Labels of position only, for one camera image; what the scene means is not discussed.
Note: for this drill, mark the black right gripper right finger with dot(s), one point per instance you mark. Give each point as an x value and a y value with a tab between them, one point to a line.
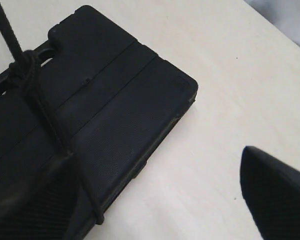
271	190

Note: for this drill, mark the white backdrop curtain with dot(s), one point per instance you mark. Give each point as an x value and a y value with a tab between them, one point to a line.
283	14

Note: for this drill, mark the black plastic carry case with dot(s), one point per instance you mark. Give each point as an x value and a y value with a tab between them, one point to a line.
94	92

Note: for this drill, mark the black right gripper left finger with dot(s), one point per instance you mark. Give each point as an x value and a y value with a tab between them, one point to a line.
41	206

